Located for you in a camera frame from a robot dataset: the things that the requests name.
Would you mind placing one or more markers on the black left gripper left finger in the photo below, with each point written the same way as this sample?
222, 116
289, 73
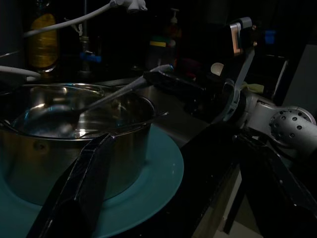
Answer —
79, 188

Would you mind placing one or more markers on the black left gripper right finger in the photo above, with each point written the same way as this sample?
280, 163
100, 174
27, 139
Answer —
277, 183

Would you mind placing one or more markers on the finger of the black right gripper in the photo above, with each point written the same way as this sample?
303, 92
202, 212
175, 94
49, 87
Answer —
171, 88
183, 79

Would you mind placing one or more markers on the stainless steel sink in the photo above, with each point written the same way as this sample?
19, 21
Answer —
173, 119

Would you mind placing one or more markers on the white round object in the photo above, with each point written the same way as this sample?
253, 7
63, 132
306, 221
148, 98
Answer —
217, 69

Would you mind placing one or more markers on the yellow green sponge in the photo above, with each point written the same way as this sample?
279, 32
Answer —
159, 43

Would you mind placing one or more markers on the yellow cloth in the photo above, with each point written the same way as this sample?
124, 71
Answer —
253, 87

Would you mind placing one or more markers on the soap pump bottle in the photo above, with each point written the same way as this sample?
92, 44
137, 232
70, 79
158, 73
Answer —
173, 32

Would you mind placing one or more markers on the stainless steel pot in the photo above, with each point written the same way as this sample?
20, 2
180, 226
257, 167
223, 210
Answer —
37, 158

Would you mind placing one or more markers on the teal plate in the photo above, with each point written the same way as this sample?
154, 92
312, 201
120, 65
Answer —
148, 178

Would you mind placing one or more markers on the metal faucet with blue valve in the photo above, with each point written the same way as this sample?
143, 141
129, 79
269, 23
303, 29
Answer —
86, 57

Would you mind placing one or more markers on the yellow oil bottle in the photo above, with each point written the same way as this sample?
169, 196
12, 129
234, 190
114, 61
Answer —
43, 44

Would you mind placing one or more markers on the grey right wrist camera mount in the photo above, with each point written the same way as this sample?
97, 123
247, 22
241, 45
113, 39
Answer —
244, 67

